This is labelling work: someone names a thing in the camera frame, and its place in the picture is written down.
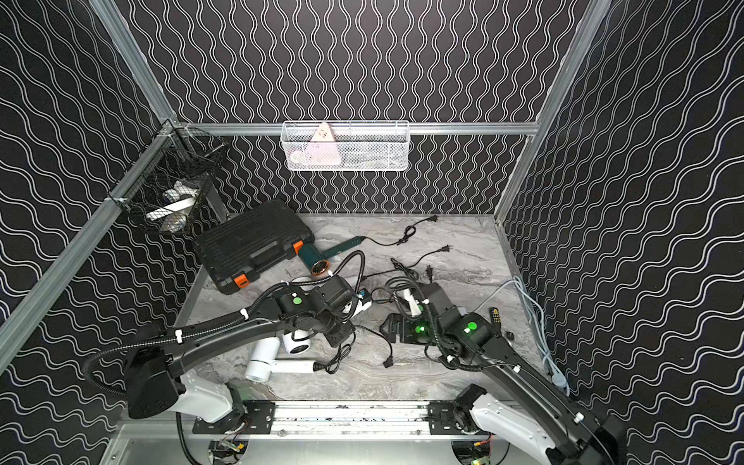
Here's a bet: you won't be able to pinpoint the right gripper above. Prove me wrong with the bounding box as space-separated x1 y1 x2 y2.
378 313 443 345

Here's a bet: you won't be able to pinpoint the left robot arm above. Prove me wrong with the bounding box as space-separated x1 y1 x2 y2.
83 276 372 420

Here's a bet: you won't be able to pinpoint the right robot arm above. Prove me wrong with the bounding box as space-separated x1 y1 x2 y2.
384 276 628 464

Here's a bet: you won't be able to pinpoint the green hair dryer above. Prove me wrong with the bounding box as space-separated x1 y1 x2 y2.
294 236 365 277

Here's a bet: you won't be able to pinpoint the white hair dryer middle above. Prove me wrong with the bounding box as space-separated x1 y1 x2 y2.
281 329 312 356

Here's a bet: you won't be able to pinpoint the white hair dryer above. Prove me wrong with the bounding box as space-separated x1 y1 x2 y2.
281 329 312 356
244 336 319 384

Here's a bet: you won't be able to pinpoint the white hair dryer lower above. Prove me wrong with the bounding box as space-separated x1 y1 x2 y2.
244 336 319 384

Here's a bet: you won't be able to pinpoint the black plastic tool case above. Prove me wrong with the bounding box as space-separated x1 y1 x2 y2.
195 200 315 295

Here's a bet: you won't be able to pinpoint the pink triangular card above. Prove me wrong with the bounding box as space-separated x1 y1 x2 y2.
296 121 342 168

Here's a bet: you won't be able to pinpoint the white items in basket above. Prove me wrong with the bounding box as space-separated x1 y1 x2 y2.
145 180 201 233

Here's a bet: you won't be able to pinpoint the green dryer black cable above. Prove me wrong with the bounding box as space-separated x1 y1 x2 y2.
365 214 440 248

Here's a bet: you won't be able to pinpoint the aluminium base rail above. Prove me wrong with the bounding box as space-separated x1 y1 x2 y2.
118 399 524 438

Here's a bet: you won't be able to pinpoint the clear wall basket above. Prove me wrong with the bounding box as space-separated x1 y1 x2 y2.
280 120 411 172

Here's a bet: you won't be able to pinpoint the black wire basket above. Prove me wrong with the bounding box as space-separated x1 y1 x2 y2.
108 125 230 236

